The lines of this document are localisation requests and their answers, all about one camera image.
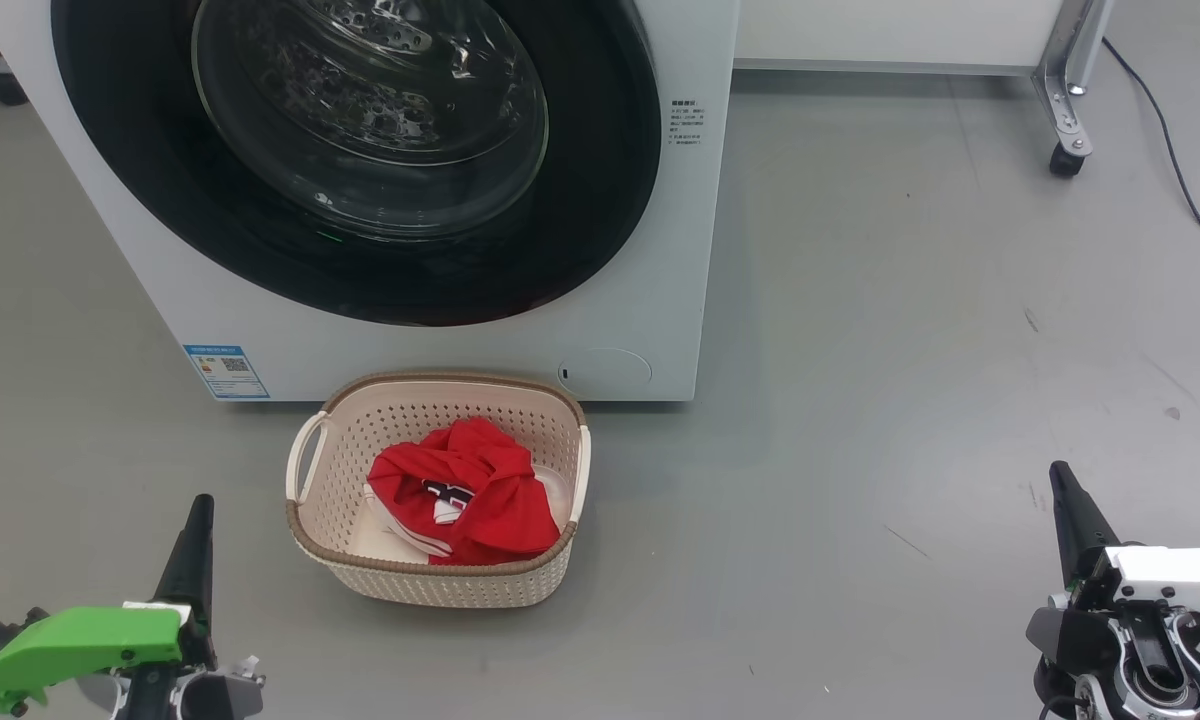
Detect cream perforated laundry basket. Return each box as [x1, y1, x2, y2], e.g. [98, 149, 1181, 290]
[284, 369, 594, 610]

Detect white front-load washing machine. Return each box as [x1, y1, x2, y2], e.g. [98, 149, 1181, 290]
[0, 0, 742, 404]

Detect white partition panel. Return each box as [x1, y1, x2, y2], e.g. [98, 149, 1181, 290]
[734, 0, 1063, 77]

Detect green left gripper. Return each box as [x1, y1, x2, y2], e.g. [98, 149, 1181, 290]
[0, 493, 220, 717]

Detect red Bulls 23 jersey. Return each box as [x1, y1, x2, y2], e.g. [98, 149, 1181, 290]
[364, 448, 483, 562]

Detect metal cart leg with caster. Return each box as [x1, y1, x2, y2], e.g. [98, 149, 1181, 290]
[1031, 0, 1117, 180]

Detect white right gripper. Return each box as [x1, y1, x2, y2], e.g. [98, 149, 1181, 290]
[1047, 460, 1200, 652]

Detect round glass washing machine door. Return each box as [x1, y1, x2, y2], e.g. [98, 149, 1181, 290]
[50, 0, 664, 329]

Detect red shorts with white panel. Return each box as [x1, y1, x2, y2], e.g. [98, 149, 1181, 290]
[400, 417, 562, 567]

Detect thin black floor cable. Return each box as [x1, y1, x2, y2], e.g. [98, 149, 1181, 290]
[1100, 35, 1200, 274]

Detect blue white energy label sticker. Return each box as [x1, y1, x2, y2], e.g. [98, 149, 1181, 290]
[181, 344, 272, 402]

